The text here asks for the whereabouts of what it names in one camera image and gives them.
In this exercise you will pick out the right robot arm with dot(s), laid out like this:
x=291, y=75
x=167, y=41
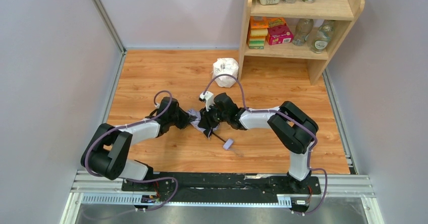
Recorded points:
x=294, y=128

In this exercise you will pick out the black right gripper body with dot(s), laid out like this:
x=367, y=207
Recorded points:
x=207, y=121

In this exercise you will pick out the lavender folding umbrella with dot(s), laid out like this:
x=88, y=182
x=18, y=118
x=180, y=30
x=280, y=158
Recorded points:
x=199, y=120

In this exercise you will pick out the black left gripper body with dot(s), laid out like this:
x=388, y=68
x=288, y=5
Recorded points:
x=184, y=119

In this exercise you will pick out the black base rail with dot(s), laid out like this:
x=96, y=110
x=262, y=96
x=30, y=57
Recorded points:
x=224, y=187

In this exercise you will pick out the clear glass bottle left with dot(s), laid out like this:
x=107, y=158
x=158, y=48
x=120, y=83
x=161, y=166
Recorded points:
x=302, y=31

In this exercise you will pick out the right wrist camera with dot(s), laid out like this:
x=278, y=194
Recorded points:
x=208, y=98

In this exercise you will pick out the stacked sponges pack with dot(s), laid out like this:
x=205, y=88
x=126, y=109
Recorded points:
x=256, y=38

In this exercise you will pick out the orange snack box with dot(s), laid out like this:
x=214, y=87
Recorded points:
x=257, y=22

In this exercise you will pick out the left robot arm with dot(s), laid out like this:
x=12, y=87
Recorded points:
x=107, y=152

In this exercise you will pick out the clear glass bottle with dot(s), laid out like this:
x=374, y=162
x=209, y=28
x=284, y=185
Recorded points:
x=302, y=31
x=323, y=36

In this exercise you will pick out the red snack box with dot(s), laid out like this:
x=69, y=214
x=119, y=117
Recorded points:
x=279, y=35

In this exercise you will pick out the clear glass bottle right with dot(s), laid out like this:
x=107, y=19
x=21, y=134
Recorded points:
x=323, y=36

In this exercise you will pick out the white crumpled paper bag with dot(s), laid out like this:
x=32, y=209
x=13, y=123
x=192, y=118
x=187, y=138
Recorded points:
x=225, y=66

